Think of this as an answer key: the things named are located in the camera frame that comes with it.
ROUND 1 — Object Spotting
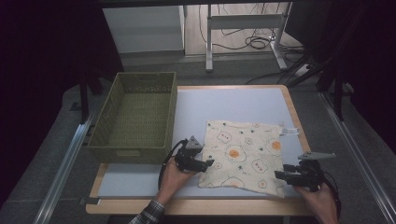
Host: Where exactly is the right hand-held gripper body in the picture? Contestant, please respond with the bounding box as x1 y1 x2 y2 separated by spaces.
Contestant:
293 150 337 192

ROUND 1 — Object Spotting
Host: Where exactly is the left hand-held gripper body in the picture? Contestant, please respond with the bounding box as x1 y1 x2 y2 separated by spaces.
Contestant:
173 135 205 173

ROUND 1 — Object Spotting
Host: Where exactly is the cream egg print cloth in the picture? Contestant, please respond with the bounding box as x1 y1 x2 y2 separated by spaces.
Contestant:
197 119 301 199

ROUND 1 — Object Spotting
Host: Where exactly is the green woven plastic basket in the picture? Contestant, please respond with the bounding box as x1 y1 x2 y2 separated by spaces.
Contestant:
86 71 178 165

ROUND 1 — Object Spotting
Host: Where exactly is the person's right hand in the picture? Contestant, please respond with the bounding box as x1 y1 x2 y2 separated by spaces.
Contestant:
293 182 339 224

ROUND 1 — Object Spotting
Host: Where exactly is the person's left hand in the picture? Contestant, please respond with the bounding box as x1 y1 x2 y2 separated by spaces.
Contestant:
154 158 196 203

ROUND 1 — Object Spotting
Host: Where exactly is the white table mat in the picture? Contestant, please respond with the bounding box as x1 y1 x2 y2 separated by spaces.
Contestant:
96 87 304 199

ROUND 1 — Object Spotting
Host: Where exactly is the black stand leg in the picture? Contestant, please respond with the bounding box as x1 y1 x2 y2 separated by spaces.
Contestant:
333 70 346 121
78 69 91 124

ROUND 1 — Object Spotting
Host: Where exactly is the white power strip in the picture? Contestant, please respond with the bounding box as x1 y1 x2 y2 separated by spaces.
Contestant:
293 63 313 77

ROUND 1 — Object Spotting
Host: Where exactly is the dark curtain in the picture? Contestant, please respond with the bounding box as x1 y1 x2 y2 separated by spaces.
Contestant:
288 0 396 153
0 0 125 208

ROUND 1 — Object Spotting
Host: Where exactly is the white cabinet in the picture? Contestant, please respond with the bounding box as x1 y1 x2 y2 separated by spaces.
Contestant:
102 5 185 54

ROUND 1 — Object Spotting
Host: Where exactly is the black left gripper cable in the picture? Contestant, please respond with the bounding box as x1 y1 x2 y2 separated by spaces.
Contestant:
157 139 189 190

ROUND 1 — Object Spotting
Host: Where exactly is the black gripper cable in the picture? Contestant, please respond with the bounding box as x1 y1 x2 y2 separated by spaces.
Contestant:
321 171 343 218
157 139 189 190

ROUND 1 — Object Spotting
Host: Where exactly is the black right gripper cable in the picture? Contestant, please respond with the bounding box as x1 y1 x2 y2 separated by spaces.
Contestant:
321 171 343 218

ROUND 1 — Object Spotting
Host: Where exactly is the aluminium floor rail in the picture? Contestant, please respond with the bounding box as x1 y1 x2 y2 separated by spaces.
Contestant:
33 112 96 224
319 92 396 220

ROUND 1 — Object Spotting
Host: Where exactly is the long black floor cable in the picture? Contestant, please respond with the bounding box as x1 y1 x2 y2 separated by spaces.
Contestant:
245 55 311 86

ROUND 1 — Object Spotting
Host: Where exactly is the coiled black floor cable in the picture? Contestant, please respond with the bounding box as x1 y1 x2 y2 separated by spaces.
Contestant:
244 35 276 50

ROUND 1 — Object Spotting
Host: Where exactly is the white metal desk frame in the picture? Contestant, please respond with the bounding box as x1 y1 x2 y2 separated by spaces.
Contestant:
205 2 292 74

